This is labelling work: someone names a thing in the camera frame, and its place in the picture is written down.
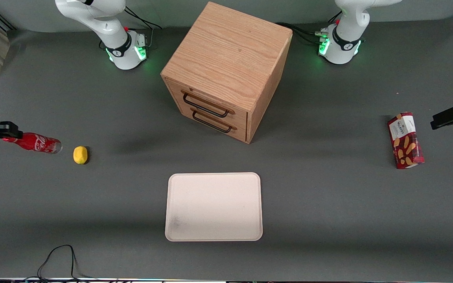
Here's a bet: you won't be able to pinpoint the red coke bottle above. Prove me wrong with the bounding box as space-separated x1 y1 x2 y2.
2 132 63 154

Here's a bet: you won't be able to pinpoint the cream plastic tray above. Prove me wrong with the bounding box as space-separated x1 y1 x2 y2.
165 172 263 242

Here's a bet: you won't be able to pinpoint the red shortbread cookie box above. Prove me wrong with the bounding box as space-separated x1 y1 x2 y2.
387 112 425 170

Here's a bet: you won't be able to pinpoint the yellow lemon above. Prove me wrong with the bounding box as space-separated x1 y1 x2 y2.
73 146 88 165

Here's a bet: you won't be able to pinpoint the wooden drawer front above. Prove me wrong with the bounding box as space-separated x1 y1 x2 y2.
167 80 249 127
179 108 248 142

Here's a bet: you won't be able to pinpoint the wooden two-drawer cabinet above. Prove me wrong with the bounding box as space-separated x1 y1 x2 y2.
160 1 293 144

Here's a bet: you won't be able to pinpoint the black looped table-edge cable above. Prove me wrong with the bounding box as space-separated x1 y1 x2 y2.
25 244 93 283

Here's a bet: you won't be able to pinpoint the black left arm base cables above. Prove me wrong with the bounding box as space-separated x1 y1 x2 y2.
275 11 343 44

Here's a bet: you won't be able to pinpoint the black arm base cables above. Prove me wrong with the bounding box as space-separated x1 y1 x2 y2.
275 11 343 44
123 8 163 51

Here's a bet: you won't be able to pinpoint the black right arm base cables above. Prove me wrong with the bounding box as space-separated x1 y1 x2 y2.
123 8 163 51

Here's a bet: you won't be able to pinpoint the black wire drawer handle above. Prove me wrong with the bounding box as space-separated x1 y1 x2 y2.
191 110 237 134
181 90 235 118

